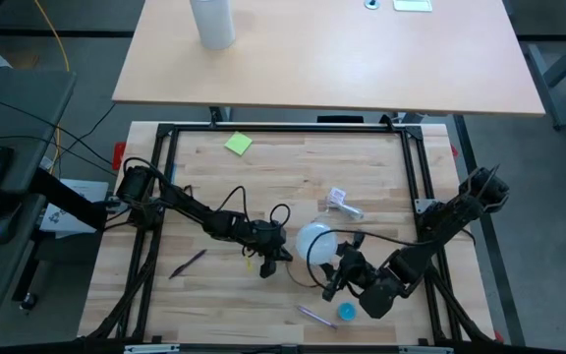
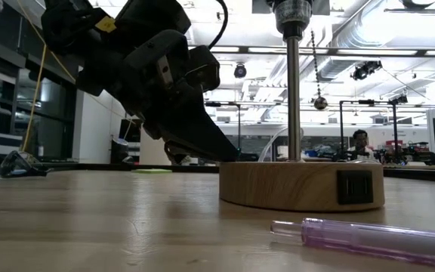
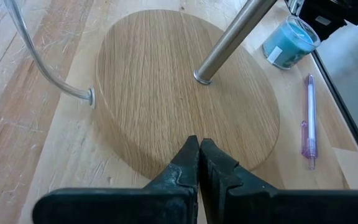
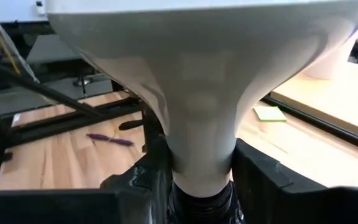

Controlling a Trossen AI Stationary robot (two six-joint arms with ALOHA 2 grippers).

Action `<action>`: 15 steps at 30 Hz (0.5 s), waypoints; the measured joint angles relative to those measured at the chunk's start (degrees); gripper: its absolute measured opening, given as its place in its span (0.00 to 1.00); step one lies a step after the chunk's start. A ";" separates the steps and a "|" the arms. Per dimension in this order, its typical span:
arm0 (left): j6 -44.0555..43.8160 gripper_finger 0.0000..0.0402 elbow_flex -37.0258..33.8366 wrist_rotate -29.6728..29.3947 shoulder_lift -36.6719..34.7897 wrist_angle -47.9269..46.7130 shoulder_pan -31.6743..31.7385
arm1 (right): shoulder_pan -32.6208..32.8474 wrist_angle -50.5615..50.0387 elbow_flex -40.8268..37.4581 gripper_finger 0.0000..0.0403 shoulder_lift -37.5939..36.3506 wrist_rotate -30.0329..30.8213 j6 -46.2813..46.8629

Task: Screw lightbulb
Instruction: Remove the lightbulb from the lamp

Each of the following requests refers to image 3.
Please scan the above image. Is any wooden base metal pole lamp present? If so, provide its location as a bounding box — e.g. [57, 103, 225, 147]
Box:
[93, 0, 281, 181]

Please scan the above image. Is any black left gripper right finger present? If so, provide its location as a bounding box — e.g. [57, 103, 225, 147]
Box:
[199, 138, 358, 224]

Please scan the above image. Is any clear lamp power cord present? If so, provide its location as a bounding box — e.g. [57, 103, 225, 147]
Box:
[3, 0, 96, 110]

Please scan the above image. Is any clear purple pen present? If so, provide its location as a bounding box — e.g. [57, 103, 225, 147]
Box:
[300, 73, 319, 171]

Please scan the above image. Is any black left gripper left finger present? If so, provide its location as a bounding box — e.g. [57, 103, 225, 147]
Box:
[32, 135, 200, 224]

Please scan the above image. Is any blue round cap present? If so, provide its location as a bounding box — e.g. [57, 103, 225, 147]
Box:
[262, 14, 322, 70]

